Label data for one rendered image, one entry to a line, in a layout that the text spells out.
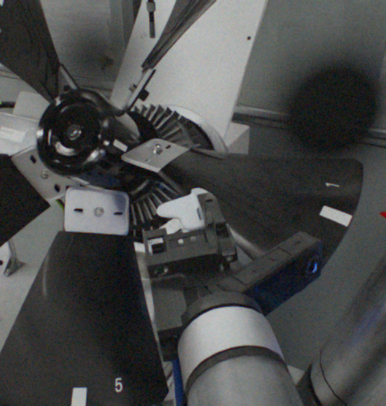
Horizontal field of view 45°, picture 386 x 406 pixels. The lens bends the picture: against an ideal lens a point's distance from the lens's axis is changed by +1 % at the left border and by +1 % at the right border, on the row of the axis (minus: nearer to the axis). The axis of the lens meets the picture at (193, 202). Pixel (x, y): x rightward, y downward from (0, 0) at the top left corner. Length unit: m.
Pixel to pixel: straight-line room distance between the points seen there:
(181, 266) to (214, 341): 0.10
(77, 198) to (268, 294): 0.33
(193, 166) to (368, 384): 0.33
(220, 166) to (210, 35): 0.40
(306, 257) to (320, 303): 1.17
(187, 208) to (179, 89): 0.46
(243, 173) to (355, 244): 0.89
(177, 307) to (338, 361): 0.13
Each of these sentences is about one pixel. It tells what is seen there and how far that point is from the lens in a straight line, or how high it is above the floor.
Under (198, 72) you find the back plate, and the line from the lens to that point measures 0.92.
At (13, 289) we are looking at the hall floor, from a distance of 2.33.
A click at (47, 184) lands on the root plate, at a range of 0.73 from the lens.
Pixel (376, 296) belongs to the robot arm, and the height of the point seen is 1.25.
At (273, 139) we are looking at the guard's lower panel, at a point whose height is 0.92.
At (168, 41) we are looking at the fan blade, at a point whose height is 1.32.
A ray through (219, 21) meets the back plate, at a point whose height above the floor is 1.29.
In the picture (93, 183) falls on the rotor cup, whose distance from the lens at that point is 0.65.
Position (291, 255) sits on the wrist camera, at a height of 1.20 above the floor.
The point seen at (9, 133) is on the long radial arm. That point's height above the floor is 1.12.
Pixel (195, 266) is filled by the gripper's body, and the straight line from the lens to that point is 0.41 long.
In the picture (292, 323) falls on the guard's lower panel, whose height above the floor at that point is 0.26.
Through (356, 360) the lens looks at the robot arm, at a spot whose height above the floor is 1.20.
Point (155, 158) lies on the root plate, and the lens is 0.61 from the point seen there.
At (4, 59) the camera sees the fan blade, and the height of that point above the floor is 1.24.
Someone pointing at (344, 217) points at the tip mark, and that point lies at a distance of 0.55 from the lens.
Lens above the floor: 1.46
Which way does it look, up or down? 32 degrees down
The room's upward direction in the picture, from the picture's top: straight up
